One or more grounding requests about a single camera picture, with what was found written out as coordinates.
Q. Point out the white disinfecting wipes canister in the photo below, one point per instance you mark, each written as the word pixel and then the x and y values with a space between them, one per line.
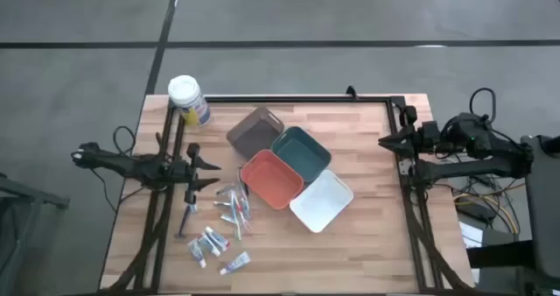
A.
pixel 188 99

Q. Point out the small white toothpaste tube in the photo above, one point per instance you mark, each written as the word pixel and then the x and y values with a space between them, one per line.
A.
pixel 196 251
pixel 236 262
pixel 207 244
pixel 217 238

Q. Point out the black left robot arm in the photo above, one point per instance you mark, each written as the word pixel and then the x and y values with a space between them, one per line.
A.
pixel 131 167

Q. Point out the dark grey equipment cart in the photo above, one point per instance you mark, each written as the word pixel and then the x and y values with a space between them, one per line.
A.
pixel 544 208

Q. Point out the black table edge clamp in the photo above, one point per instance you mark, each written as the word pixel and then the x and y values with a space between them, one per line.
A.
pixel 351 93

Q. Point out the black power brick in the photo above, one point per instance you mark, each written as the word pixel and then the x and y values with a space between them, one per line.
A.
pixel 477 211

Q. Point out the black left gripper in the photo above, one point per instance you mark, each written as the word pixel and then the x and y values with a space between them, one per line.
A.
pixel 191 175

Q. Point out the white plastic bin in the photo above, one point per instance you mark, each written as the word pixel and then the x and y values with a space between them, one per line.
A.
pixel 321 202

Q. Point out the brown plastic bin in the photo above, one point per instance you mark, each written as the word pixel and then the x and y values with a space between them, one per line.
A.
pixel 254 134

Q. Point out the teal plastic bin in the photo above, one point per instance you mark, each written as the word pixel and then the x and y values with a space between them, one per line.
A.
pixel 302 153

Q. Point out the black stand base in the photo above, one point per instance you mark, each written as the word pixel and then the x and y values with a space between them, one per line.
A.
pixel 503 256

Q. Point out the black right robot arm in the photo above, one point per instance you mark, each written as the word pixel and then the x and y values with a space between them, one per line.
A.
pixel 472 169

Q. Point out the dark grey folding stand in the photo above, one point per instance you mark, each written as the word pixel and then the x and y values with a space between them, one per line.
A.
pixel 17 243

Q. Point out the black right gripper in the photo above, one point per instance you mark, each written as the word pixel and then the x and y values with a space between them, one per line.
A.
pixel 426 138

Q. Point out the orange plastic bin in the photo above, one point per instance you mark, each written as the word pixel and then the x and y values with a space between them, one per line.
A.
pixel 271 180

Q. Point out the white paper sheet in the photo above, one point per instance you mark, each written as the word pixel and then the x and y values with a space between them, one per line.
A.
pixel 470 237

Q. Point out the grey metal mounting plate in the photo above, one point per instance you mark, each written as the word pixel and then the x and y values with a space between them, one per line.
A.
pixel 404 167

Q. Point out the small clear-wrapped packet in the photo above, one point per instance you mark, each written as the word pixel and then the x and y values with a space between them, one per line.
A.
pixel 222 204
pixel 228 218
pixel 226 189

